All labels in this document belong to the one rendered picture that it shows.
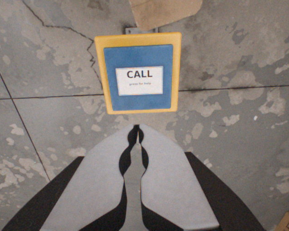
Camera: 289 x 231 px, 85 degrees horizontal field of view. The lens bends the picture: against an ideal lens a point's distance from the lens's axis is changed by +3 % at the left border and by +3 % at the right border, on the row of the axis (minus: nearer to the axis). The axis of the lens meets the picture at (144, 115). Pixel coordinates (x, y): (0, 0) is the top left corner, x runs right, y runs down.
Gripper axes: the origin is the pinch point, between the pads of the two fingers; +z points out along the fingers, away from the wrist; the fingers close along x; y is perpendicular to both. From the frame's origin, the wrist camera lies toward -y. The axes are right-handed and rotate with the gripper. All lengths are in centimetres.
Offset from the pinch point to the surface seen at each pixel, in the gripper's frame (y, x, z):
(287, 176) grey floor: 137, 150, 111
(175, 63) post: -2.2, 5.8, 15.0
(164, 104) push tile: 3.9, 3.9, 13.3
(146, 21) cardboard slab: -14, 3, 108
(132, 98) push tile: 2.6, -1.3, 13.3
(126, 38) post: -6.1, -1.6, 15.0
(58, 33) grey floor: -10, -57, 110
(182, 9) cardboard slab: -20, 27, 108
